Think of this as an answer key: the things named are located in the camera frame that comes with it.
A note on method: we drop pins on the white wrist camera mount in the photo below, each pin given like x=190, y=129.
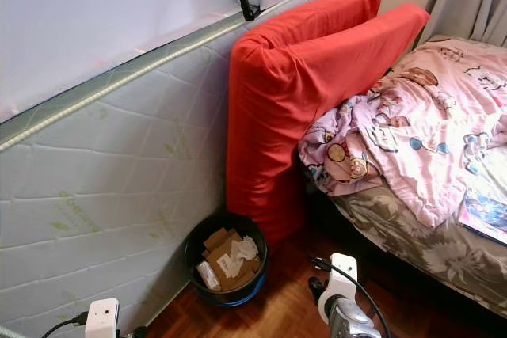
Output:
x=101, y=318
x=342, y=271

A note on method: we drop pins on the black round waste bin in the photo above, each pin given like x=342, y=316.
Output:
x=193, y=259

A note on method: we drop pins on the small white box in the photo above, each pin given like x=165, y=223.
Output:
x=208, y=275

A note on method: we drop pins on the colourful comic book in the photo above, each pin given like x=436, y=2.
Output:
x=483, y=215

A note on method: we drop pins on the bed with beige floral sheet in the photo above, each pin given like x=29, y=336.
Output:
x=428, y=263

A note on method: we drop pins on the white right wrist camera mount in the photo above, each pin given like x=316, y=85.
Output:
x=342, y=271

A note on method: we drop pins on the crumpled white tissue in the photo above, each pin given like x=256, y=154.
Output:
x=244, y=249

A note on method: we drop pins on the brown cardboard scraps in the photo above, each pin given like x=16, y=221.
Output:
x=220, y=263

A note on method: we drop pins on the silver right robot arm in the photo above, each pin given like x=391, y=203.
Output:
x=352, y=324

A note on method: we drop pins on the pink cartoon blanket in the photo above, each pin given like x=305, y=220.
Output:
x=420, y=132

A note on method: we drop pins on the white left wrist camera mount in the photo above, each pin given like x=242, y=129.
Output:
x=101, y=318

